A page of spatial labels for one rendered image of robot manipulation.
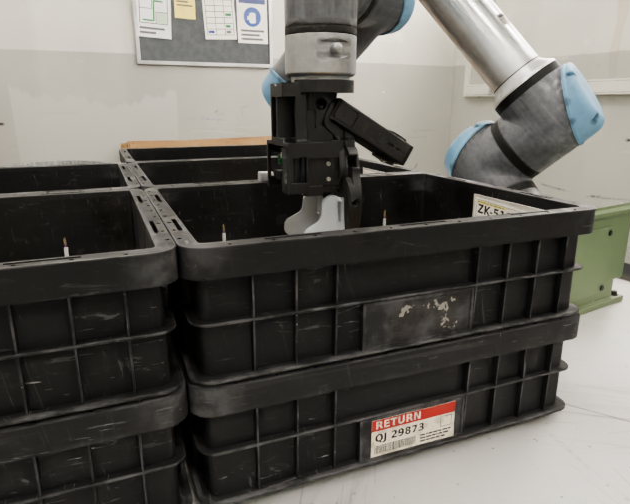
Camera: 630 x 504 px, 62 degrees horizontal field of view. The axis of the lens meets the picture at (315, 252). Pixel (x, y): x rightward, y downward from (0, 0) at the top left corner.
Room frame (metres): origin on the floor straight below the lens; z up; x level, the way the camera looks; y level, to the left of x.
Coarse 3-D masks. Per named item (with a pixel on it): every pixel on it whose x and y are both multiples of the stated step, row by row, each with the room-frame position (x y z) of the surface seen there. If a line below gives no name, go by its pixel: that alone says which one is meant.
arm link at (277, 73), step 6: (282, 54) 0.72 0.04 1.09; (282, 60) 0.71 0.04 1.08; (276, 66) 0.71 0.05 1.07; (282, 66) 0.70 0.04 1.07; (270, 72) 0.72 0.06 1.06; (276, 72) 0.71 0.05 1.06; (282, 72) 0.70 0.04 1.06; (270, 78) 0.72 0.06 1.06; (276, 78) 0.71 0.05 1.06; (282, 78) 0.70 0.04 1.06; (288, 78) 0.69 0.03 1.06; (264, 84) 0.73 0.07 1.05; (264, 90) 0.72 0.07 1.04; (264, 96) 0.72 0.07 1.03; (270, 96) 0.71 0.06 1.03; (270, 102) 0.71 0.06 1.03
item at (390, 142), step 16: (336, 112) 0.57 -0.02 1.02; (352, 112) 0.58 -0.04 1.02; (352, 128) 0.58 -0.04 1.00; (368, 128) 0.59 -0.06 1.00; (384, 128) 0.59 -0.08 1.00; (368, 144) 0.59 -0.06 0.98; (384, 144) 0.59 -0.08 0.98; (400, 144) 0.60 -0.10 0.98; (384, 160) 0.62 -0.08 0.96; (400, 160) 0.60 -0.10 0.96
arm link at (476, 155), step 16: (480, 128) 0.93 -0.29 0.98; (496, 128) 0.90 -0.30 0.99; (464, 144) 0.93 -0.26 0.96; (480, 144) 0.91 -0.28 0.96; (496, 144) 0.88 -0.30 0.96; (448, 160) 0.95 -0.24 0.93; (464, 160) 0.92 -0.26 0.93; (480, 160) 0.90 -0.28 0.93; (496, 160) 0.88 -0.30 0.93; (512, 160) 0.87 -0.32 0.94; (464, 176) 0.91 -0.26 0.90; (480, 176) 0.89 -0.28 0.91; (496, 176) 0.88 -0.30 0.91; (512, 176) 0.87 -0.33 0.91; (528, 176) 0.88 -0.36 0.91
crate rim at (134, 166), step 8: (176, 160) 0.93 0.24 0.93; (184, 160) 0.93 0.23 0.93; (192, 160) 0.93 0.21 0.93; (200, 160) 0.93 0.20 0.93; (208, 160) 0.94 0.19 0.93; (216, 160) 0.94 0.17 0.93; (224, 160) 0.95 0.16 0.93; (232, 160) 0.95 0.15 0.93; (240, 160) 0.96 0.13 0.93; (248, 160) 0.97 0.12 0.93; (256, 160) 0.97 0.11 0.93; (264, 160) 0.98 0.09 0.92; (272, 160) 0.98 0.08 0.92; (360, 160) 0.94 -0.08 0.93; (368, 160) 0.93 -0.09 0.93; (136, 168) 0.85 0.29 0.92; (384, 168) 0.86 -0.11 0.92; (392, 168) 0.84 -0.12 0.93; (400, 168) 0.82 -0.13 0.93; (408, 168) 0.81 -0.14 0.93; (136, 176) 0.72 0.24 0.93; (144, 176) 0.72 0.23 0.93; (144, 184) 0.65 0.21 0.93; (152, 184) 0.65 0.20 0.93; (168, 184) 0.65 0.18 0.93; (176, 184) 0.65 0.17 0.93; (184, 184) 0.65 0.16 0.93; (192, 184) 0.65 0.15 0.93
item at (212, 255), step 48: (144, 192) 0.60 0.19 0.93; (528, 192) 0.59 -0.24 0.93; (192, 240) 0.37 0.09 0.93; (240, 240) 0.37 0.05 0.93; (288, 240) 0.37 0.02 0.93; (336, 240) 0.39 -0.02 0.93; (384, 240) 0.41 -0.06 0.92; (432, 240) 0.42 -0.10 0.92; (480, 240) 0.44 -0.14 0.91; (528, 240) 0.46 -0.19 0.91
